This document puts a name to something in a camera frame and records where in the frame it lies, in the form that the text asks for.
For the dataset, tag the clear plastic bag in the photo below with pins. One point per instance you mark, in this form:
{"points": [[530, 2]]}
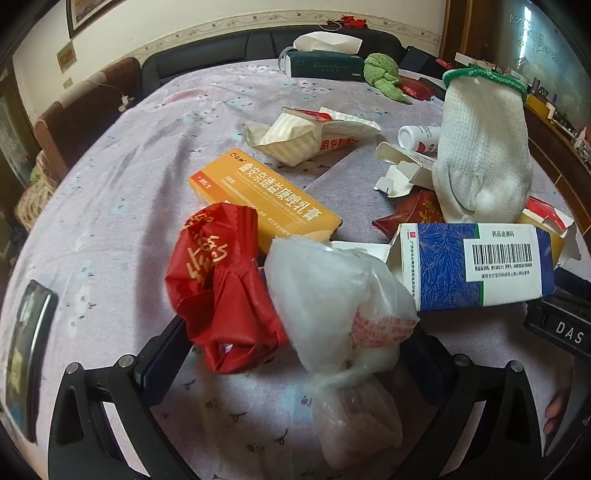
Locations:
{"points": [[323, 286]]}

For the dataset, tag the red plastic bag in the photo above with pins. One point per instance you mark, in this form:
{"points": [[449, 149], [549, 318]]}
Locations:
{"points": [[217, 277]]}

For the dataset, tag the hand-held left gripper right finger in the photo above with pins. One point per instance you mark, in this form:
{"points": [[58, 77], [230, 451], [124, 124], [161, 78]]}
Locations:
{"points": [[429, 364]]}

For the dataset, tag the black phone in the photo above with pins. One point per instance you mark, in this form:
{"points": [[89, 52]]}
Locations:
{"points": [[27, 360]]}

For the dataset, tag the purple floral tablecloth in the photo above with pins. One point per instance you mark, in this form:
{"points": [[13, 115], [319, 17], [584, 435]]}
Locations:
{"points": [[138, 184]]}

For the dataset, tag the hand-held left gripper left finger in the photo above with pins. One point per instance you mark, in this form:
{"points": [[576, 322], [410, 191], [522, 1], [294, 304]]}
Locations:
{"points": [[164, 353]]}

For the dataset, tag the dark green tissue box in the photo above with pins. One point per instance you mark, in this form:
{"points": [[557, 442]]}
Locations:
{"points": [[323, 64]]}

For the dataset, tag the white medicine carton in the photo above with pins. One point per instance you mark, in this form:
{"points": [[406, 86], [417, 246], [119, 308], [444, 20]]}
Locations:
{"points": [[406, 166]]}

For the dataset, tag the brown chair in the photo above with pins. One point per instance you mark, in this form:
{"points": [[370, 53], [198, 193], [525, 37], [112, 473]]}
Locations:
{"points": [[92, 92]]}

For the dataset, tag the dark red gold-print packet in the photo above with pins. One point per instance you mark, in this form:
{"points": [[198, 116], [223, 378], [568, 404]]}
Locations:
{"points": [[411, 217]]}

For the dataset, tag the black sofa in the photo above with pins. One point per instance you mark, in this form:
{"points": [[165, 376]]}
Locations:
{"points": [[207, 64]]}

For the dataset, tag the green cloth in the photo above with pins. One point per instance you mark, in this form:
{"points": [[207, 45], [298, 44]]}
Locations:
{"points": [[381, 69]]}

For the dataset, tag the orange medicine box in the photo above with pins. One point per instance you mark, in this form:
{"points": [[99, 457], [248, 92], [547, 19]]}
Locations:
{"points": [[258, 198]]}

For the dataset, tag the white paper package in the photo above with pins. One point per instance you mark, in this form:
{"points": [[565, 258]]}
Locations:
{"points": [[286, 134]]}

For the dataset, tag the framed picture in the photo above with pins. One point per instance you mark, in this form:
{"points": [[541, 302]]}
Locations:
{"points": [[87, 14]]}

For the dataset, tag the patterned woven cushion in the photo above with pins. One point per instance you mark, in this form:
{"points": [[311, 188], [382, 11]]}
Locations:
{"points": [[37, 194]]}

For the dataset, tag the red cloth item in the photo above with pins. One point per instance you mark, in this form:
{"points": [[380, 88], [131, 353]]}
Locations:
{"points": [[353, 21]]}

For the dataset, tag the white bottle red label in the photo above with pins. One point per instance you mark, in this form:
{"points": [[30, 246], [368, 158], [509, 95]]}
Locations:
{"points": [[415, 136]]}

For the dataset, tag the white knitted glove green cuff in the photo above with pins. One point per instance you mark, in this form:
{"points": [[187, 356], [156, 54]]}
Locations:
{"points": [[480, 138]]}

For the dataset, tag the blue white medicine box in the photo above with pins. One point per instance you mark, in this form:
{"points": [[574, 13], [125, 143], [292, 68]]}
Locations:
{"points": [[443, 263]]}

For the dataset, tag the red white torn box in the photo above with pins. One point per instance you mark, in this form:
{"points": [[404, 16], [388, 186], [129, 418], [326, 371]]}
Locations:
{"points": [[549, 217]]}

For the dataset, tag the person's right hand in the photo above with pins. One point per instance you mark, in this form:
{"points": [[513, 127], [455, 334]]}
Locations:
{"points": [[556, 410]]}

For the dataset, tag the white charger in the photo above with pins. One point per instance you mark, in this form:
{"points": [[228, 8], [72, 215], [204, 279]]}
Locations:
{"points": [[124, 101]]}

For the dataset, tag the small wall sign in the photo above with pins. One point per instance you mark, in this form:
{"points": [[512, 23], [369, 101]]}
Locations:
{"points": [[66, 55]]}

